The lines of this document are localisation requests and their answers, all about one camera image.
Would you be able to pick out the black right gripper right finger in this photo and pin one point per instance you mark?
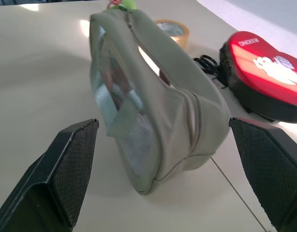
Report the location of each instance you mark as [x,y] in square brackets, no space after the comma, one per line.
[271,169]

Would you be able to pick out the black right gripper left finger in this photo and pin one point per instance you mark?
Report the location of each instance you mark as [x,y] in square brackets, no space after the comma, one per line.
[54,169]

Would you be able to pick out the grey-green zipper pouch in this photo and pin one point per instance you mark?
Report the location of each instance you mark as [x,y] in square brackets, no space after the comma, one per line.
[163,101]

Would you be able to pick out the red heart-shaped case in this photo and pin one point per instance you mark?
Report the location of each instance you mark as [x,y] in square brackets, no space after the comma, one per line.
[267,75]

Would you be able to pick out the brown packing tape roll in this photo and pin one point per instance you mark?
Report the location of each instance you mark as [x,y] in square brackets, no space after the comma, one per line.
[175,30]

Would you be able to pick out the green and red zipper charm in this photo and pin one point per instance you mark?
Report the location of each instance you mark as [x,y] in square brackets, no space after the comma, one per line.
[120,4]

